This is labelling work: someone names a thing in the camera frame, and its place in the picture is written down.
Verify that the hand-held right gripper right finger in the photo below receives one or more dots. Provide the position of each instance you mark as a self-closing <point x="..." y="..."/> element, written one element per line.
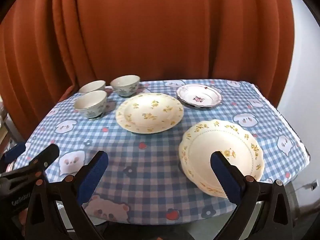
<point x="225" y="177"/>

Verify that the scalloped yellow floral plate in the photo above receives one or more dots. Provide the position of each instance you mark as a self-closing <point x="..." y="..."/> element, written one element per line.
<point x="207" y="147"/>

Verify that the white plate with red lines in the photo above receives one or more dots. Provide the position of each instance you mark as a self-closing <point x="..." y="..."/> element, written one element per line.
<point x="200" y="95"/>
<point x="188" y="105"/>

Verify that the orange curtain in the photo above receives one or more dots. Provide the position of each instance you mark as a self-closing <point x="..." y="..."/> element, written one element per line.
<point x="150" y="30"/>

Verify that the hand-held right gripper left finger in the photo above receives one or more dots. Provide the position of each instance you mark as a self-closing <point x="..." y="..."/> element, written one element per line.
<point x="92" y="177"/>

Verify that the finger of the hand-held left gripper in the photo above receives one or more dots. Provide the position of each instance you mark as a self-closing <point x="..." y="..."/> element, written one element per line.
<point x="15" y="152"/>
<point x="46" y="155"/>

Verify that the blue checked printed tablecloth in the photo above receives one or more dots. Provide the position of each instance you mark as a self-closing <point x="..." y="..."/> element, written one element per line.
<point x="150" y="160"/>

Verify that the floral ceramic bowl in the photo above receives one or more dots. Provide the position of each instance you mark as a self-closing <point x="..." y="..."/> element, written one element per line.
<point x="90" y="105"/>
<point x="125" y="86"/>
<point x="91" y="86"/>

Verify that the round yellow floral plate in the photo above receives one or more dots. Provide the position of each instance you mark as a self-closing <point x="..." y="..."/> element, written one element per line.
<point x="150" y="112"/>

